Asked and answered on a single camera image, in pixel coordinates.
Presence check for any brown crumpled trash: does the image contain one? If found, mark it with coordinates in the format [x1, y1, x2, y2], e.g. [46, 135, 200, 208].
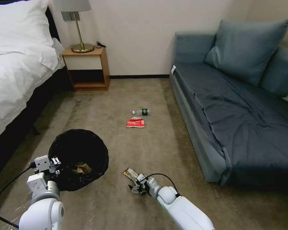
[70, 162, 92, 175]

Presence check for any black trash bin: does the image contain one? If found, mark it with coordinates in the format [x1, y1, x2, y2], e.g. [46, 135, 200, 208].
[48, 128, 110, 192]

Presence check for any dark gold snack wrapper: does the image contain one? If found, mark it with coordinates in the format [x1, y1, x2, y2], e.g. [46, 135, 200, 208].
[123, 168, 138, 181]

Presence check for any red snack packet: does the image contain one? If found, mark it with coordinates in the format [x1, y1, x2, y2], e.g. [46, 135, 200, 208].
[125, 116, 146, 129]

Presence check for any clear plastic bottle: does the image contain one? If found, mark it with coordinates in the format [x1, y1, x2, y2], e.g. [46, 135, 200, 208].
[132, 108, 151, 116]

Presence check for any white bed duvet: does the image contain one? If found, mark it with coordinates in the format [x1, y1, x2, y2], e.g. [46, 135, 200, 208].
[0, 36, 66, 147]

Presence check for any wooden nightstand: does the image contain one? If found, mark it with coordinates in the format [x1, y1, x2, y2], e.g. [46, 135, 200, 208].
[61, 46, 111, 92]

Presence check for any brass table lamp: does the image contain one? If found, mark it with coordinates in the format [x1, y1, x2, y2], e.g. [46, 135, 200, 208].
[52, 0, 95, 53]

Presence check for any dark blue sofa sheet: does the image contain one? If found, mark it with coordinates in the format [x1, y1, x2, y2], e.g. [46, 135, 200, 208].
[173, 63, 288, 173]

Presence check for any white pillow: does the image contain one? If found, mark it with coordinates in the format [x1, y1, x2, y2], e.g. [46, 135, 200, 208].
[0, 0, 55, 55]

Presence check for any blue-grey sofa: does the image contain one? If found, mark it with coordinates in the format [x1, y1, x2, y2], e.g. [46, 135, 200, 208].
[169, 32, 288, 186]

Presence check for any large blue-grey cushion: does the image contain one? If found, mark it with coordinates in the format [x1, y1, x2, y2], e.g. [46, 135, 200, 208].
[204, 19, 288, 87]

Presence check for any small blue-grey cushion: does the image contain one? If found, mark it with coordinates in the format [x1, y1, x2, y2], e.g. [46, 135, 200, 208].
[260, 46, 288, 98]

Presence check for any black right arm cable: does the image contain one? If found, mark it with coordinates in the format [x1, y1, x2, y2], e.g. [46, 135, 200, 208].
[146, 173, 180, 196]

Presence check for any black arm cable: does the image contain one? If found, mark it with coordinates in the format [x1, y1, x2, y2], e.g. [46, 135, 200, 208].
[146, 173, 180, 196]
[0, 162, 36, 228]

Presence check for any black bed frame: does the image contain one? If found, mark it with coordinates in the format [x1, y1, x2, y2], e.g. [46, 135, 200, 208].
[0, 6, 74, 186]

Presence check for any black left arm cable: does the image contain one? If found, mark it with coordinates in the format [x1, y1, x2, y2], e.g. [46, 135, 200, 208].
[0, 162, 36, 228]

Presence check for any grey wall switch plate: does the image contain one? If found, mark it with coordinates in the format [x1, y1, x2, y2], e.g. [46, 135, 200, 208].
[61, 11, 81, 22]

